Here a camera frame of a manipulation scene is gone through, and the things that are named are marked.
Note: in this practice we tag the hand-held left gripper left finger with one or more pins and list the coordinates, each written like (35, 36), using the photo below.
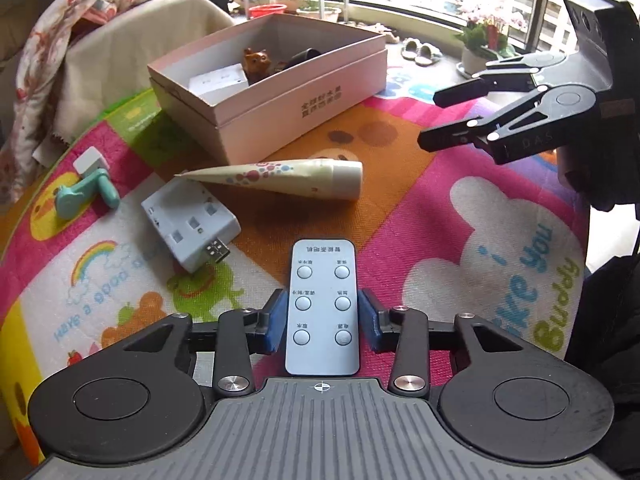
(277, 320)

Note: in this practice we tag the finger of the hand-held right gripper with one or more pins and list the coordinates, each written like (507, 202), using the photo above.
(450, 139)
(515, 72)

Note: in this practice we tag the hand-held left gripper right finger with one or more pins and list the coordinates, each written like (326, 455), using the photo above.
(371, 320)

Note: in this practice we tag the white remote control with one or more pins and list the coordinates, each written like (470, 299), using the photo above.
(322, 310)

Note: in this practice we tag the cream tube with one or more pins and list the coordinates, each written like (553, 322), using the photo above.
(300, 177)

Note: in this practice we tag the pink cardboard box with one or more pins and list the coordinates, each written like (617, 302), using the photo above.
(300, 105)

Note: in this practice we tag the brown bear figurine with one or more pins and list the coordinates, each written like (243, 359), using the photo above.
(256, 65)

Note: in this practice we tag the white cardboard box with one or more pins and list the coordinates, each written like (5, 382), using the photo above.
(220, 82)

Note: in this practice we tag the potted plant white pot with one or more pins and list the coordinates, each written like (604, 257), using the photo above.
(487, 35)

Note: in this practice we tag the colourful play mat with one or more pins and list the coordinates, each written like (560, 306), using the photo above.
(450, 240)

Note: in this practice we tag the white usb adapter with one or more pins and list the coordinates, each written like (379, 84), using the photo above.
(190, 220)

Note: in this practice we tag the long planter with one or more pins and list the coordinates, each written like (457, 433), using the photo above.
(320, 14)

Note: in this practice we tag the red basin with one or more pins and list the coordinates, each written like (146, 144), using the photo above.
(267, 11)

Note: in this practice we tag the teal white plastic gadget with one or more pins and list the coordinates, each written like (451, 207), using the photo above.
(85, 190)

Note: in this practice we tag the person's dark clothing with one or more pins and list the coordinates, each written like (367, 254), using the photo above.
(610, 350)

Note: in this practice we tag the beige sofa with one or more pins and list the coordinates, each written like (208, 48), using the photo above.
(150, 25)

